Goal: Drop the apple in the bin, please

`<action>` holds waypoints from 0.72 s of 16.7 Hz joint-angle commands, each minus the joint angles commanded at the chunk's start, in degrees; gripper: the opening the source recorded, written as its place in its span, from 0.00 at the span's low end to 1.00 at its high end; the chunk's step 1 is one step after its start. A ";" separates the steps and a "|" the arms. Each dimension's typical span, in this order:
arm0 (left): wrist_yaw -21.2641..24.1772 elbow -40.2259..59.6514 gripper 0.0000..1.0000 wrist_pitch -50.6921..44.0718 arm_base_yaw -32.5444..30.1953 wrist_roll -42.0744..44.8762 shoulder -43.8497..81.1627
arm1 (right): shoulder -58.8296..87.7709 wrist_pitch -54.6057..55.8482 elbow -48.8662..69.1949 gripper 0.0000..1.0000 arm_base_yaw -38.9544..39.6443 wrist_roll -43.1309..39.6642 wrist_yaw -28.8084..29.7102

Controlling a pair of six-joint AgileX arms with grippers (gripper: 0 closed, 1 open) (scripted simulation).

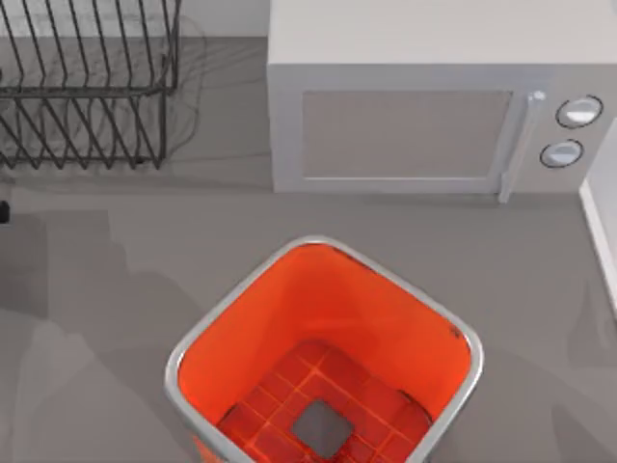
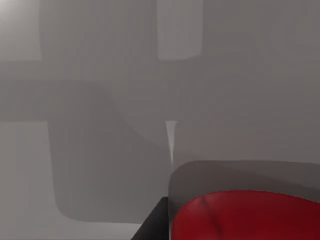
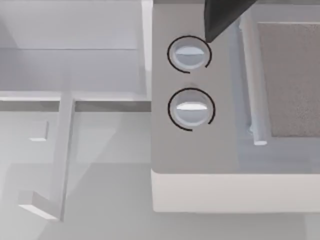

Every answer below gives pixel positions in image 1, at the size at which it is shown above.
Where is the pale microwave oven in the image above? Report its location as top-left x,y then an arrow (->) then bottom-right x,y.
266,0 -> 617,204

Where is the metal microwave door handle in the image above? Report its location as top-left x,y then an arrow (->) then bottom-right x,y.
497,89 -> 547,204

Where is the small round microwave knob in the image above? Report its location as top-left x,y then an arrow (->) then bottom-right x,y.
539,139 -> 585,170

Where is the orange basket with grey rim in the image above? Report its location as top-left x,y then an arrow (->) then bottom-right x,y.
164,234 -> 485,463

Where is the microwave oven door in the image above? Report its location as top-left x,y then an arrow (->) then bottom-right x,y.
267,64 -> 541,196

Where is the dark wire dish rack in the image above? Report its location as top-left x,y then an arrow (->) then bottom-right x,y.
0,0 -> 183,171

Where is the large round microwave knob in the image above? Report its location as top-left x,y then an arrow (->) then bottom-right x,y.
554,95 -> 604,129

